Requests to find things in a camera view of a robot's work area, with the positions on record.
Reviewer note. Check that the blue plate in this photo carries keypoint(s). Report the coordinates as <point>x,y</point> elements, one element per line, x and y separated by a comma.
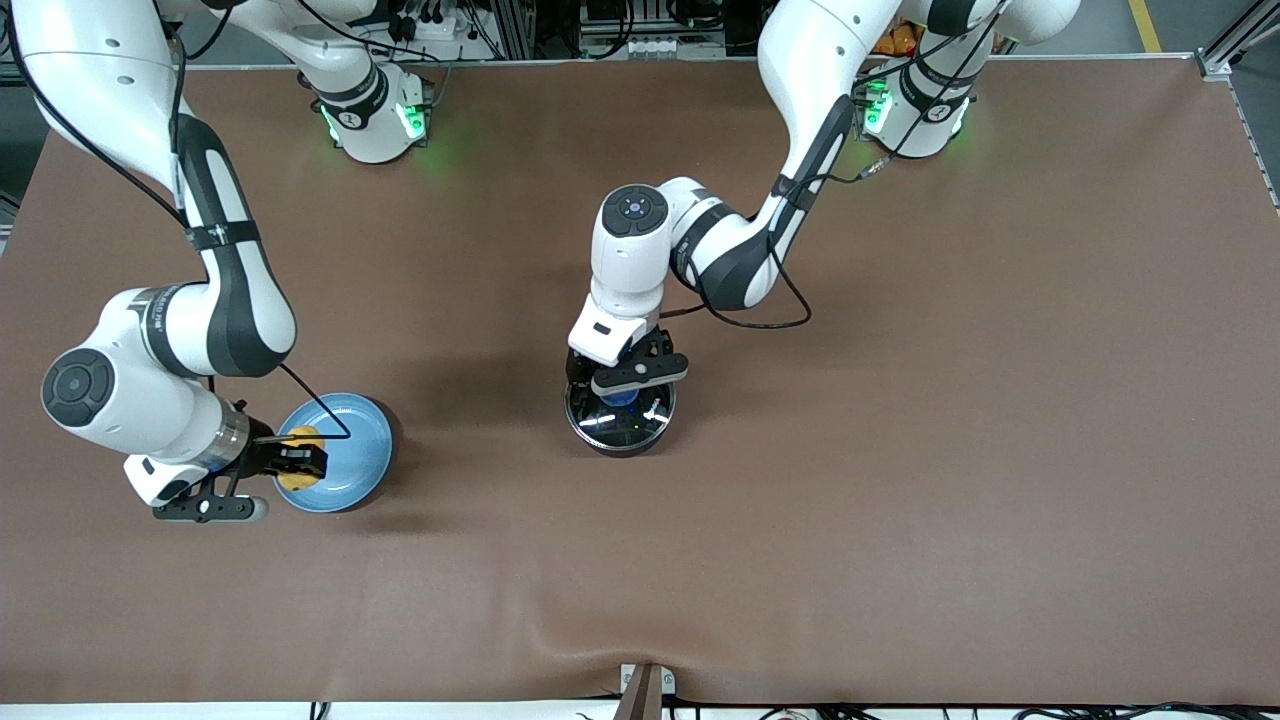
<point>360,470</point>

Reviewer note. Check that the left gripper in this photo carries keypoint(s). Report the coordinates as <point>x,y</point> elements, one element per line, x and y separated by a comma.
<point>652,348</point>

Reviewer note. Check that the aluminium frame rail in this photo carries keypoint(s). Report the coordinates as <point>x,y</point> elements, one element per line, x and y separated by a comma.
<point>1240,35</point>

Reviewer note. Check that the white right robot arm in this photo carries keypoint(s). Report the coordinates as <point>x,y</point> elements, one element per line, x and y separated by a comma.
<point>230,290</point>

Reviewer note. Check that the white power strip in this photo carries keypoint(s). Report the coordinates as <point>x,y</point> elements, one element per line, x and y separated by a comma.
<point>430,25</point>

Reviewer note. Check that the yellow potato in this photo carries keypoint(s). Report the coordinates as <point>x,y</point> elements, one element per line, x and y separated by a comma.
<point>300,436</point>

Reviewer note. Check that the bag of orange objects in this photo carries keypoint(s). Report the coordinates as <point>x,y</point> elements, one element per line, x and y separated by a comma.
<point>900,40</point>

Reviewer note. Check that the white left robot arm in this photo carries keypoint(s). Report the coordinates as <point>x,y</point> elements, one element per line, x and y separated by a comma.
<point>630,250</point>

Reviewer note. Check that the brown table mat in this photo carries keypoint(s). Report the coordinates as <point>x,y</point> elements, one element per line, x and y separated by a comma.
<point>800,560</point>

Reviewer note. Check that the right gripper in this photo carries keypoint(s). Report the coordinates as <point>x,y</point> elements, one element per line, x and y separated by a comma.
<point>262,455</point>

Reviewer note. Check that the glass lid with blue knob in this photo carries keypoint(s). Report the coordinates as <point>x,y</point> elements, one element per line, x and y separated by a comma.
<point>630,420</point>

